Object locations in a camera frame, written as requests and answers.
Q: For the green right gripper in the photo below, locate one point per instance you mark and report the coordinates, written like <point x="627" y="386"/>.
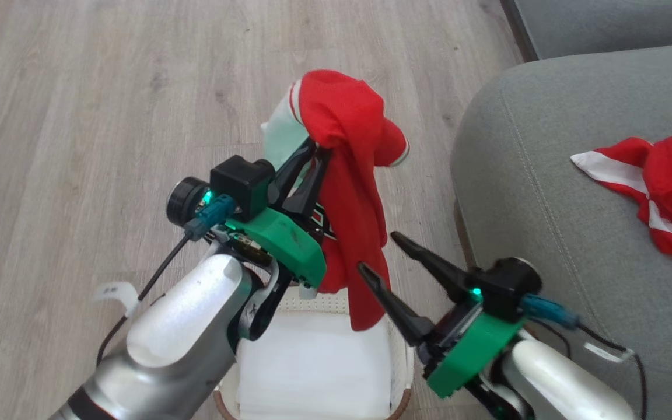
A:
<point x="470" y="356"/>

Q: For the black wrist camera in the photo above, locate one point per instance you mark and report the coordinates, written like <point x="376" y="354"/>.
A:
<point x="505" y="286"/>
<point x="237" y="184"/>

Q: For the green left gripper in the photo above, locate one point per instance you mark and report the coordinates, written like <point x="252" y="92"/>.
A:
<point x="280" y="239"/>

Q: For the grey fabric sofa section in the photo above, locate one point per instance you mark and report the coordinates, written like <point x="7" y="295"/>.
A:
<point x="610" y="23"/>

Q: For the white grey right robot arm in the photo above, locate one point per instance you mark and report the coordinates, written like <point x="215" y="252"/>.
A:
<point x="557" y="385"/>

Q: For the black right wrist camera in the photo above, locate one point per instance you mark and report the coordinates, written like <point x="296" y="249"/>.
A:
<point x="505" y="286"/>

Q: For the red white sports jersey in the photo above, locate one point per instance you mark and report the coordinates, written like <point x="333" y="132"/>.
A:
<point x="345" y="122"/>

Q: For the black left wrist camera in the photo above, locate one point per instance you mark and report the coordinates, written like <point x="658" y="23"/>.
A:
<point x="237" y="184"/>

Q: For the white cloth basket liner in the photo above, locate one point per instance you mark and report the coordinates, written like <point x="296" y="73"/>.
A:
<point x="312" y="367"/>

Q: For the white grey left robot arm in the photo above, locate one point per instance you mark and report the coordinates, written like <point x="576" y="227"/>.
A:
<point x="184" y="344"/>

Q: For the grey fabric sofa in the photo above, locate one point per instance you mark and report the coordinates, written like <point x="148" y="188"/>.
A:
<point x="546" y="175"/>

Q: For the white laundry basket brown rim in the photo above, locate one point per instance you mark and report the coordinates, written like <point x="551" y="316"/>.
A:
<point x="400" y="373"/>

